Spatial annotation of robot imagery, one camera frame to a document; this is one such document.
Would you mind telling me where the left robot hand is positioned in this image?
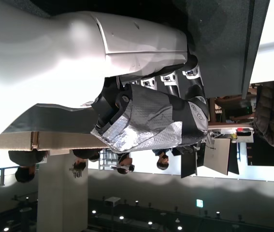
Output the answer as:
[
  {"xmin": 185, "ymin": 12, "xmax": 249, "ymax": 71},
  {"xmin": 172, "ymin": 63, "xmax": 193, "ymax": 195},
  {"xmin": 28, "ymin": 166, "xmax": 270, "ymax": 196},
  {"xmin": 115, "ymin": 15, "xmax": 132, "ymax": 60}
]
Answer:
[{"xmin": 0, "ymin": 0, "xmax": 210, "ymax": 154}]

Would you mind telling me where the open cardboard box grey tape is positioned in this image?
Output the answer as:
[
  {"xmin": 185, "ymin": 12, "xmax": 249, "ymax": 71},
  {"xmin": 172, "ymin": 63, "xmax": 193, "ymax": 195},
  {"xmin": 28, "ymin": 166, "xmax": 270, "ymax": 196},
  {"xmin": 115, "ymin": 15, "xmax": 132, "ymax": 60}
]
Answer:
[{"xmin": 0, "ymin": 103, "xmax": 108, "ymax": 151}]

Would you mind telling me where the person in dark clothes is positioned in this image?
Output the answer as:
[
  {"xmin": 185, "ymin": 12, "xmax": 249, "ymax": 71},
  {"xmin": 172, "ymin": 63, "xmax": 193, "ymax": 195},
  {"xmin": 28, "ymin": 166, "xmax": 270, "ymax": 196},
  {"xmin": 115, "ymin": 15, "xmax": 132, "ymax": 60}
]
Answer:
[
  {"xmin": 72, "ymin": 149, "xmax": 101, "ymax": 171},
  {"xmin": 8, "ymin": 149, "xmax": 48, "ymax": 183}
]

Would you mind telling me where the white square pillar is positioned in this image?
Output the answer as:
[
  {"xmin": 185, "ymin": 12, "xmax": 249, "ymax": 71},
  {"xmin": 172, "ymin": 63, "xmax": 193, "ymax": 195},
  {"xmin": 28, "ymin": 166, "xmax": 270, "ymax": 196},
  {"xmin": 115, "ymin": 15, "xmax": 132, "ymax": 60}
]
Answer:
[{"xmin": 37, "ymin": 148, "xmax": 89, "ymax": 232}]

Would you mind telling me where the white ceiling projector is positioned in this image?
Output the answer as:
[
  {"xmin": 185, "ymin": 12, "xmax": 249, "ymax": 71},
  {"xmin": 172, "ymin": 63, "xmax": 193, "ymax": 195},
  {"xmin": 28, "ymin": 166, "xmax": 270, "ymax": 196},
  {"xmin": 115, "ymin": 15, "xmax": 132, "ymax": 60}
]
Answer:
[{"xmin": 104, "ymin": 197, "xmax": 122, "ymax": 206}]

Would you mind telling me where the white flat panel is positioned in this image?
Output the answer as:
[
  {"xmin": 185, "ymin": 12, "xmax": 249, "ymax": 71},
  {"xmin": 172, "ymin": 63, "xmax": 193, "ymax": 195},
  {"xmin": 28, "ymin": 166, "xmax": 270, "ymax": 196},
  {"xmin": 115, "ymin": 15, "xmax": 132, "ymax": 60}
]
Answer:
[{"xmin": 204, "ymin": 137, "xmax": 231, "ymax": 176}]

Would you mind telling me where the black padded jacket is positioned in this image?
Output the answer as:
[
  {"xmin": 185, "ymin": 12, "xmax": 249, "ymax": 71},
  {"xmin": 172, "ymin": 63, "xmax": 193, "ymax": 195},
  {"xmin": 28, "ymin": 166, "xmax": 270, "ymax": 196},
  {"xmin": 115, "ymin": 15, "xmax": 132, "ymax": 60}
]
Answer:
[{"xmin": 252, "ymin": 82, "xmax": 274, "ymax": 148}]

